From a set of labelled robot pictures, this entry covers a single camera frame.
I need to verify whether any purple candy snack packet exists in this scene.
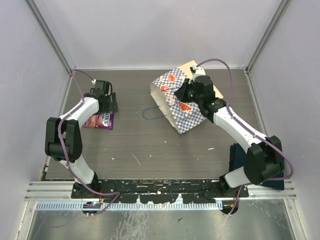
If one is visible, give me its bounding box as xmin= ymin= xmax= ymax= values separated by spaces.
xmin=83 ymin=112 xmax=114 ymax=130

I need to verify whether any dark blue folded cloth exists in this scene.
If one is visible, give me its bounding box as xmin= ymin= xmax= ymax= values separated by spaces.
xmin=229 ymin=136 xmax=285 ymax=191

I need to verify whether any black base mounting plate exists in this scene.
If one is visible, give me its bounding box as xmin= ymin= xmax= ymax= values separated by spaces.
xmin=71 ymin=178 xmax=251 ymax=203

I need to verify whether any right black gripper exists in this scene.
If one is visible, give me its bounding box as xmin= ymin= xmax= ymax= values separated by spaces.
xmin=175 ymin=78 xmax=203 ymax=106

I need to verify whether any left aluminium corner post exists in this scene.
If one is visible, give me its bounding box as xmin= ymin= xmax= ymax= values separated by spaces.
xmin=25 ymin=0 xmax=72 ymax=74

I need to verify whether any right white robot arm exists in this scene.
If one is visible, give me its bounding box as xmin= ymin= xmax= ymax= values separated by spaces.
xmin=174 ymin=75 xmax=285 ymax=197

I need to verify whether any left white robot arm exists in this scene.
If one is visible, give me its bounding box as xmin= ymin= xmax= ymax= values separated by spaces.
xmin=44 ymin=79 xmax=118 ymax=198

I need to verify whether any white slotted cable duct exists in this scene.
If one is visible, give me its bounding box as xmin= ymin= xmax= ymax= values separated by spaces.
xmin=35 ymin=200 xmax=223 ymax=211

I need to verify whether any aluminium front rail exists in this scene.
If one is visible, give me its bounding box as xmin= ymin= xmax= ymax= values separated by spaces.
xmin=24 ymin=179 xmax=297 ymax=201

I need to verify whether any aluminium corner post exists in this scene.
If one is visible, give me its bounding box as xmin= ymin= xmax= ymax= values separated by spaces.
xmin=245 ymin=0 xmax=292 ymax=74
xmin=25 ymin=0 xmax=72 ymax=74

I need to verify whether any right aluminium corner post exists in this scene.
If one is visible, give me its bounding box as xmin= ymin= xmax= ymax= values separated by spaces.
xmin=245 ymin=0 xmax=292 ymax=74

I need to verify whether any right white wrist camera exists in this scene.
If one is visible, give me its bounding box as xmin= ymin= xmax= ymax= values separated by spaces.
xmin=190 ymin=64 xmax=206 ymax=81

